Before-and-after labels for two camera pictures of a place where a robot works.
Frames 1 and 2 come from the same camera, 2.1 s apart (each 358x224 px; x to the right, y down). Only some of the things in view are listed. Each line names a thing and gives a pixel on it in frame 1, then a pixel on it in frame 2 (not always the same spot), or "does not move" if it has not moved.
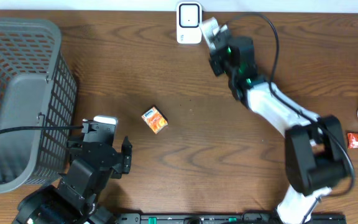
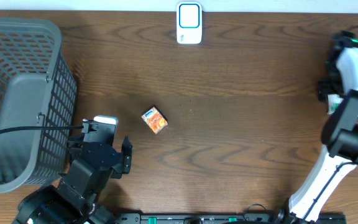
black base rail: (220, 218) does not move
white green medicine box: (209, 28) → (334, 101)
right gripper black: (214, 61) → (325, 88)
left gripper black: (123, 164) does not move
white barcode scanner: (189, 22) does not move
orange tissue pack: (155, 119) does not move
